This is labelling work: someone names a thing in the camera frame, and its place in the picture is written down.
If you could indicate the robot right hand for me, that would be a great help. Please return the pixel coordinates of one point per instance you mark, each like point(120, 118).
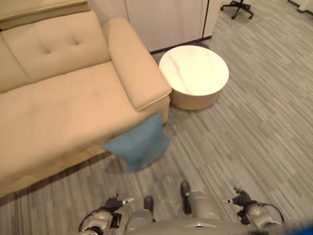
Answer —
point(240, 197)

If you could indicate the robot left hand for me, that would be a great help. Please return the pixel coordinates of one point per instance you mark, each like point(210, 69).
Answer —
point(117, 202)

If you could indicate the beige leather sofa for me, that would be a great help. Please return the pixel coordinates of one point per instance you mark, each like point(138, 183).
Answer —
point(61, 98)

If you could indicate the robot silver body and legs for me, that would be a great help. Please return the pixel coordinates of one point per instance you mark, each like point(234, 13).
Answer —
point(176, 215)

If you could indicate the blue square cushion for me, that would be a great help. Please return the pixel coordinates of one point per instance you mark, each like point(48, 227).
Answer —
point(140, 143)

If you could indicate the round white marble side table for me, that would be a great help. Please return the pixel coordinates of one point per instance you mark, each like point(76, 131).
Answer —
point(194, 71)

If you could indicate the black floor lamp pole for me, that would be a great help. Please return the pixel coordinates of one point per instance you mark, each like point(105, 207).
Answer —
point(205, 22)

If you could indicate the black office chair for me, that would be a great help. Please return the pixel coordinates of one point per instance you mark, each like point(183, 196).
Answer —
point(238, 7)

